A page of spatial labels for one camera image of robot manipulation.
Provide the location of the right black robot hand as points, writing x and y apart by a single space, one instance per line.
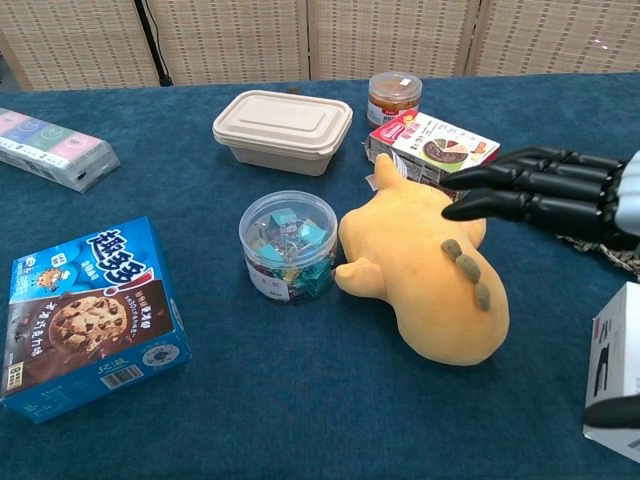
550 205

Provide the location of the yellow plush toy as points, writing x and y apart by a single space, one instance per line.
425 280

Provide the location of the pink white snack box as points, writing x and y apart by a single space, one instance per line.
440 145

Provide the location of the white box with black print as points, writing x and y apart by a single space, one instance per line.
617 350

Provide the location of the clear jar with brown snack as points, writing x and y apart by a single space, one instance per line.
394 97

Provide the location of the bamboo folding screen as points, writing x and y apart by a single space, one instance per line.
400 35

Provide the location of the clear jar of binder clips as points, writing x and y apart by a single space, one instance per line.
287 245

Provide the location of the beige lidded lunch box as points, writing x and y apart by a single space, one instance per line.
282 130

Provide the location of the blue tablecloth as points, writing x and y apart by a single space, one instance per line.
320 410

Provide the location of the black tripod stand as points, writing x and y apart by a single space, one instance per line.
150 40

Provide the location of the blue chocolate cookie box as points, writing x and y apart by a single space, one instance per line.
90 320

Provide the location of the pastel tissue multipack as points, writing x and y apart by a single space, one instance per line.
50 147

